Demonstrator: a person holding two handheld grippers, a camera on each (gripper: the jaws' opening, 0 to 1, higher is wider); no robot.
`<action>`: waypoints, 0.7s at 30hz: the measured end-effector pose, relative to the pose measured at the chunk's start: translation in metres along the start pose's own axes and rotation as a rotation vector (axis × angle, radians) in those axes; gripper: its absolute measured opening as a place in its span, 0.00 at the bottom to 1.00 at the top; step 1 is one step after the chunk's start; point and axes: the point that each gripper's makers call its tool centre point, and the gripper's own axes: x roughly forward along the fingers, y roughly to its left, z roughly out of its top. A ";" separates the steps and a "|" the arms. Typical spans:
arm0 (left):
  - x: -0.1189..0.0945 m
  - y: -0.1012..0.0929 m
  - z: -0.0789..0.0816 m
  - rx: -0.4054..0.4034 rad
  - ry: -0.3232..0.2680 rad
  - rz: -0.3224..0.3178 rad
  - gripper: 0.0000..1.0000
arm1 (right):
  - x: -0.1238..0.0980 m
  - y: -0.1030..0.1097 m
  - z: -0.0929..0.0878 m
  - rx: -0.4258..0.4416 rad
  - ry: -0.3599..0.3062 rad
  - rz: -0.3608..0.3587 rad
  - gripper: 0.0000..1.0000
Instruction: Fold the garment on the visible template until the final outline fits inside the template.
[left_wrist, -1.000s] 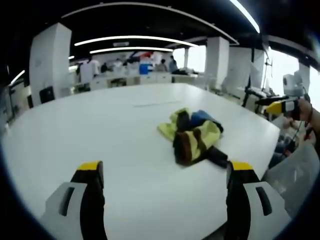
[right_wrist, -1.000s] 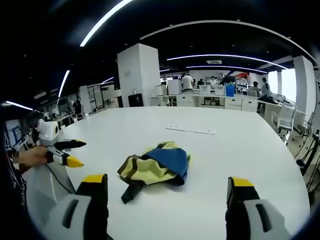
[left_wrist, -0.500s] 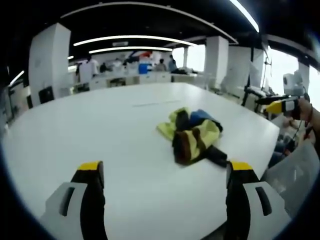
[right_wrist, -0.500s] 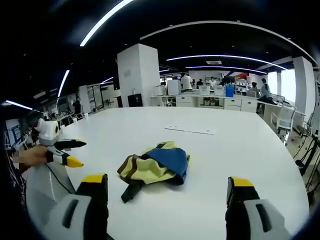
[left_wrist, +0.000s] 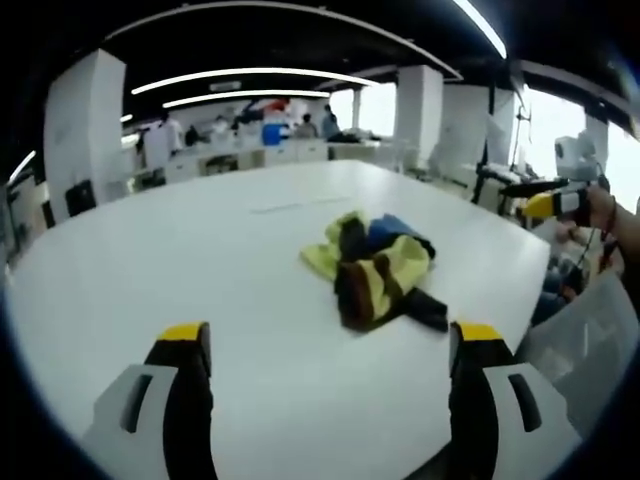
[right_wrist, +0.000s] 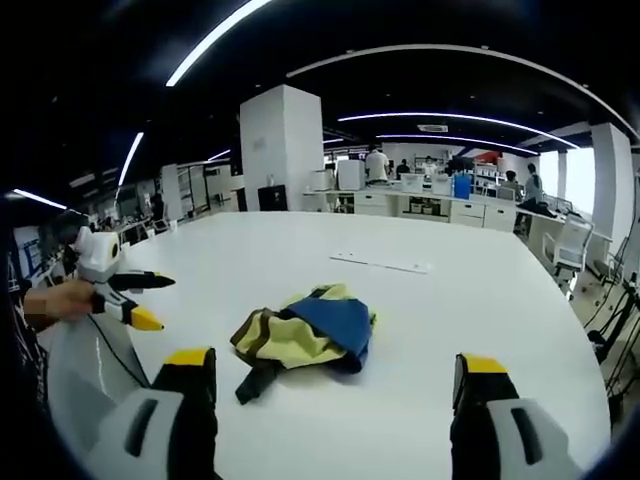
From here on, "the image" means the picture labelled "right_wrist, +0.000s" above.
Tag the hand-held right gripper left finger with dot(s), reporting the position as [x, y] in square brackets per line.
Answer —
[150, 440]

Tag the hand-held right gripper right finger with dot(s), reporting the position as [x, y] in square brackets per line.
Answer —
[505, 440]

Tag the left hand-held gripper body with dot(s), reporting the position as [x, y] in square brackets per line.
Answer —
[95, 252]

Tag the yellow and blue garment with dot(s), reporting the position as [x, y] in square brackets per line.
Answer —
[305, 340]

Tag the white template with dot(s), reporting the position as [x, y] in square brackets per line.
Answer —
[382, 261]

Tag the person's left hand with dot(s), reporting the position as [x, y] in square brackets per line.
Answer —
[75, 297]

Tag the straight ceiling light strip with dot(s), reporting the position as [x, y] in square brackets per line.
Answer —
[130, 160]
[215, 37]
[40, 199]

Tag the person's dark clothing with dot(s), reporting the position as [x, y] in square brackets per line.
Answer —
[22, 360]

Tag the black cabinet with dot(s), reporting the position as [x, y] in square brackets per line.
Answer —
[272, 198]

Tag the black tripod stand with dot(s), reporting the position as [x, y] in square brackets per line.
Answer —
[617, 320]

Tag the white office chair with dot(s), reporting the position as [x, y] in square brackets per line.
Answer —
[570, 245]

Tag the white counter with drawers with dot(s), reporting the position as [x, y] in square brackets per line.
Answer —
[470, 212]

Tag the dark cloth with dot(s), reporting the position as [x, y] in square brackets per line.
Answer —
[536, 207]

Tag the blue box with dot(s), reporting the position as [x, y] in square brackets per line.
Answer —
[462, 187]

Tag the white storage box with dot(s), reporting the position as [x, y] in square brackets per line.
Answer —
[442, 186]
[412, 183]

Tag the ceiling air vent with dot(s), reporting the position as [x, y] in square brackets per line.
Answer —
[432, 127]

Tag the curved ceiling light strip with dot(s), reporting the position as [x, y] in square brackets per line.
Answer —
[460, 118]

